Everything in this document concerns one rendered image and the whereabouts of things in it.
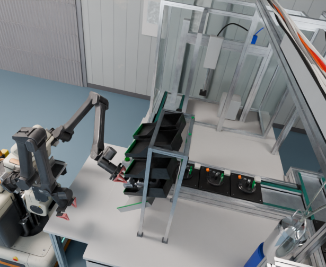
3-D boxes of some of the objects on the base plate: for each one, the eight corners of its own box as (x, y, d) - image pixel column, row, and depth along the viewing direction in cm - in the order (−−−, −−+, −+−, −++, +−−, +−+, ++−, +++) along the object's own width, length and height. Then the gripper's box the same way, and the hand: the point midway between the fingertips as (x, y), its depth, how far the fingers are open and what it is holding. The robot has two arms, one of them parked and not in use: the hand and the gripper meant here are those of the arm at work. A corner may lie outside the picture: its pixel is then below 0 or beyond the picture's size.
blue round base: (243, 284, 153) (260, 265, 136) (241, 259, 165) (256, 238, 148) (269, 291, 152) (289, 272, 134) (266, 265, 164) (283, 244, 146)
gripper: (108, 162, 155) (129, 176, 157) (100, 174, 147) (122, 188, 150) (113, 156, 151) (134, 171, 153) (105, 168, 143) (128, 183, 145)
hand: (127, 179), depth 151 cm, fingers closed on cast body, 4 cm apart
